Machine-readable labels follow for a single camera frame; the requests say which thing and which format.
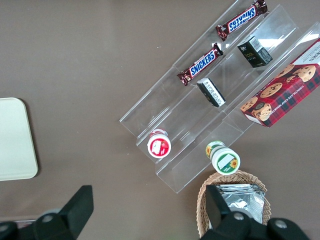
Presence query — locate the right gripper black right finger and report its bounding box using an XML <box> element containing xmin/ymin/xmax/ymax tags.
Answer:
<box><xmin>199</xmin><ymin>184</ymin><xmax>310</xmax><ymax>240</ymax></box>

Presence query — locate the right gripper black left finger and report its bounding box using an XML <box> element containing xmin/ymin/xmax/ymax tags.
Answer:
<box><xmin>0</xmin><ymin>184</ymin><xmax>95</xmax><ymax>240</ymax></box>

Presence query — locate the light wicker basket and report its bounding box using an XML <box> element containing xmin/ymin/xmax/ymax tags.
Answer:
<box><xmin>196</xmin><ymin>169</ymin><xmax>272</xmax><ymax>240</ymax></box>

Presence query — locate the beige plastic serving tray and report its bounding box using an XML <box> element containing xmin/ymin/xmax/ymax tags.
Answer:
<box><xmin>0</xmin><ymin>97</ymin><xmax>39</xmax><ymax>182</ymax></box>

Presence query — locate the silver foil packet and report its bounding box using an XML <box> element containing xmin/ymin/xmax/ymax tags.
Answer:
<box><xmin>216</xmin><ymin>184</ymin><xmax>265</xmax><ymax>225</ymax></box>
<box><xmin>249</xmin><ymin>183</ymin><xmax>266</xmax><ymax>202</ymax></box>

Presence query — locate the green-lid sunflower yogurt cup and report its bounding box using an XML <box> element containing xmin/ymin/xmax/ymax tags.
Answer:
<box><xmin>205</xmin><ymin>140</ymin><xmax>242</xmax><ymax>176</ymax></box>

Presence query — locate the red-lid strawberry yogurt cup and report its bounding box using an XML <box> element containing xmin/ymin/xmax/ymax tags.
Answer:
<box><xmin>146</xmin><ymin>128</ymin><xmax>173</xmax><ymax>160</ymax></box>

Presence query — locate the clear acrylic stepped display stand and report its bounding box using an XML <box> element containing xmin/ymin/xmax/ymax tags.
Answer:
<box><xmin>119</xmin><ymin>0</ymin><xmax>320</xmax><ymax>195</ymax></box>

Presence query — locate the small black box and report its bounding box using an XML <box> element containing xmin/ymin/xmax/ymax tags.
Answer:
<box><xmin>236</xmin><ymin>35</ymin><xmax>274</xmax><ymax>69</ymax></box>
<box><xmin>196</xmin><ymin>77</ymin><xmax>227</xmax><ymax>109</ymax></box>

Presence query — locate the red tartan cookie box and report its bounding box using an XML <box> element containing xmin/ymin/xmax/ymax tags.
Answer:
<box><xmin>239</xmin><ymin>37</ymin><xmax>320</xmax><ymax>129</ymax></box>

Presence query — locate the Snickers chocolate bar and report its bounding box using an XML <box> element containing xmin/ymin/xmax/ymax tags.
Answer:
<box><xmin>215</xmin><ymin>0</ymin><xmax>269</xmax><ymax>42</ymax></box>
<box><xmin>177</xmin><ymin>42</ymin><xmax>224</xmax><ymax>87</ymax></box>

